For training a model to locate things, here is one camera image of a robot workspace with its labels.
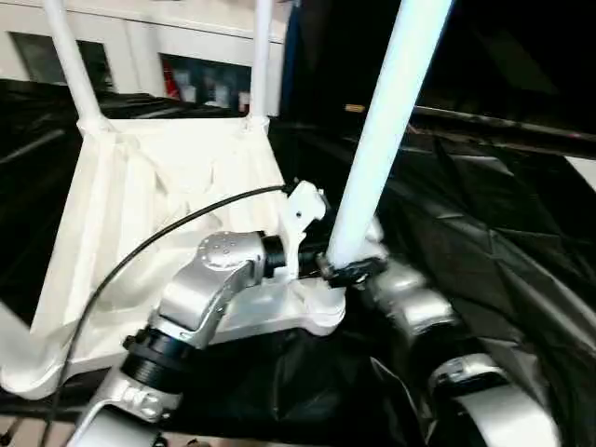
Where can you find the white plastic table top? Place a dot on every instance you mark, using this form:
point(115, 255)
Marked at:
point(139, 186)

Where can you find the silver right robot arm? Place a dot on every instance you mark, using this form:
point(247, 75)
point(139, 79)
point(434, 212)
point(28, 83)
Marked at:
point(419, 307)

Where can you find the black plastic mat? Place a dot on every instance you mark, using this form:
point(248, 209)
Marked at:
point(489, 209)

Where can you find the small white jar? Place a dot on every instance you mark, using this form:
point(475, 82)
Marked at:
point(244, 101)

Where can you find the black box gold label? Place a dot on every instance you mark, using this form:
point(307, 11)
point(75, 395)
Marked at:
point(326, 56)

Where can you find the dark metal rod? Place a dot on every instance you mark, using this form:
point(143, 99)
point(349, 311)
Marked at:
point(512, 122)

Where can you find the red package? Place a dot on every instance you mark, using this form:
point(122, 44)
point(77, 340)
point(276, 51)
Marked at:
point(171, 80)

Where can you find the white flat board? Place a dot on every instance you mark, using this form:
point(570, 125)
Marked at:
point(582, 168)

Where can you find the white glass-door cabinet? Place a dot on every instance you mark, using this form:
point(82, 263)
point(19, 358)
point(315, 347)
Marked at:
point(139, 28)

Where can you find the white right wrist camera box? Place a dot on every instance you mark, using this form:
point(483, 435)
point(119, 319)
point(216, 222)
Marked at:
point(376, 237)

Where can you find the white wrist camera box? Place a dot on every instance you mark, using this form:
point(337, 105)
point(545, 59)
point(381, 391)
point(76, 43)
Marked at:
point(300, 214)
point(376, 237)

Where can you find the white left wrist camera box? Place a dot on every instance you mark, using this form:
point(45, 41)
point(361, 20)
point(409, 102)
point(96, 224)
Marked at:
point(300, 214)

